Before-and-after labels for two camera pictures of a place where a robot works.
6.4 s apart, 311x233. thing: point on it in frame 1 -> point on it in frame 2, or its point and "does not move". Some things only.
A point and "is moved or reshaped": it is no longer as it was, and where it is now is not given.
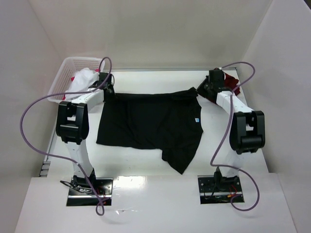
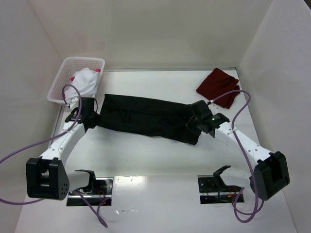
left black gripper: [110, 90] -> [94, 119]
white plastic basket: [71, 66] does not move
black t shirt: [171, 122] is moved or reshaped
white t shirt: [80, 82] does not move
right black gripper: [202, 88] -> [194, 122]
